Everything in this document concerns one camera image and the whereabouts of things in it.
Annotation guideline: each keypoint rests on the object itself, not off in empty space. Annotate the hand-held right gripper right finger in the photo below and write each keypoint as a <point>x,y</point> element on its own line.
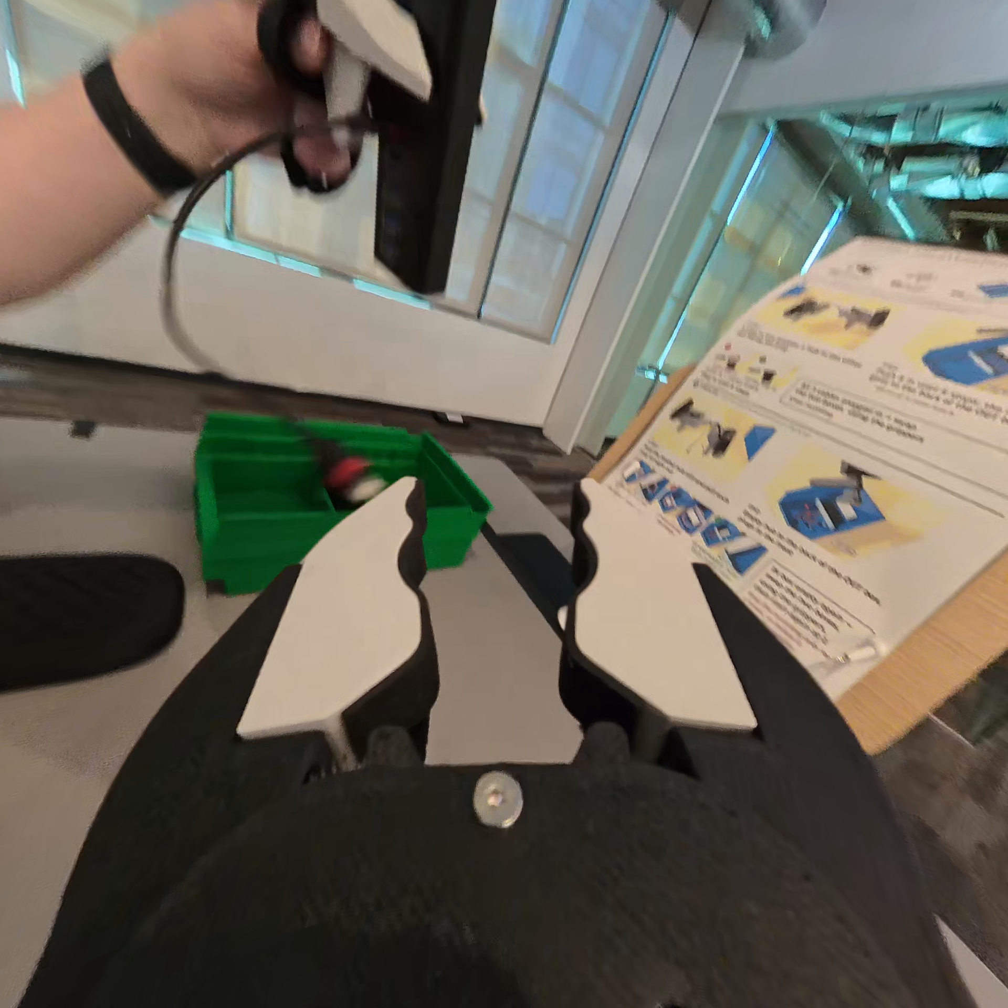
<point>653,630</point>

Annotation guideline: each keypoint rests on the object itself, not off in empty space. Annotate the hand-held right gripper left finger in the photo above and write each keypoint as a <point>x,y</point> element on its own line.
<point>339,630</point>

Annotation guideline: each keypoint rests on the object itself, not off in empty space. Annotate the person's left forearm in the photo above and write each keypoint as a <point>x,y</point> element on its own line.
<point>47,197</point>

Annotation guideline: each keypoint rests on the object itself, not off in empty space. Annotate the black wrist watch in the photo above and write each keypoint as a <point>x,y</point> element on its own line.
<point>133,133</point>

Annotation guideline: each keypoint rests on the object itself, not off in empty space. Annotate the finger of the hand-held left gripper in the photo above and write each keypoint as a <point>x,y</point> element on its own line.
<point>378,40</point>

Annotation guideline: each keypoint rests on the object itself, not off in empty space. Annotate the person's left hand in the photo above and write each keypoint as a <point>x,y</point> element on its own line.
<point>204,86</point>

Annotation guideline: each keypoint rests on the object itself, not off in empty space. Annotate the round corrugated metal duct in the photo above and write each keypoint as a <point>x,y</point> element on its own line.
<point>772,23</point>

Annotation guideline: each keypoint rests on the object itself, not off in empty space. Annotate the instruction poster on wooden board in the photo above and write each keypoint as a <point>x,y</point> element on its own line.
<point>905,685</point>

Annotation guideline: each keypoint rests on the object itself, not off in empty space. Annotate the large glass window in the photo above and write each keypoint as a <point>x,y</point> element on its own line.
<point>551,157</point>

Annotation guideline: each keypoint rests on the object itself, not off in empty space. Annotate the black padded armrest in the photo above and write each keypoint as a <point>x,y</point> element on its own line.
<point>78,614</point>

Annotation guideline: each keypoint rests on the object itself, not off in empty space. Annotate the green plastic bin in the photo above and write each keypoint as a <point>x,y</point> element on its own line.
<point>252,551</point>

